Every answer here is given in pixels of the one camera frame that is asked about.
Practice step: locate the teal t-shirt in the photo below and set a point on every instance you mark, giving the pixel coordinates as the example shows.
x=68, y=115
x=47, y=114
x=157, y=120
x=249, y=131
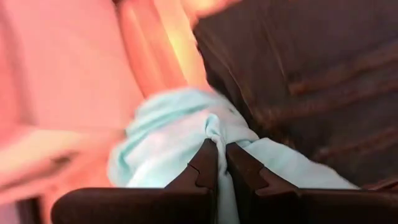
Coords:
x=168, y=143

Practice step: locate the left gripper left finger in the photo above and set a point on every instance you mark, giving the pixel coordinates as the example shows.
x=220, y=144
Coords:
x=174, y=199

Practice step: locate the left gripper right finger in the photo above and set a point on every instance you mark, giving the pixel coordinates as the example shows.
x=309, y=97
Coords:
x=280, y=202

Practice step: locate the dark blue jeans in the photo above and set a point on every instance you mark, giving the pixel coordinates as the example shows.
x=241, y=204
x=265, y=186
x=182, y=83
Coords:
x=311, y=77

